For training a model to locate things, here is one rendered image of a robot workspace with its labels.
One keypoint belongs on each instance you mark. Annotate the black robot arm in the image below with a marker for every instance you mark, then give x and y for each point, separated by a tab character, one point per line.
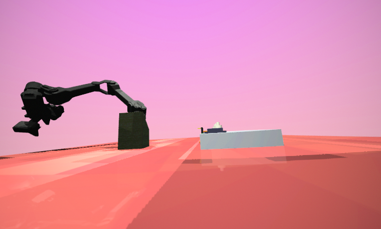
33	94

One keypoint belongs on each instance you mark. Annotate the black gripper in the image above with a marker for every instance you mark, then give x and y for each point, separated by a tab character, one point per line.
31	126

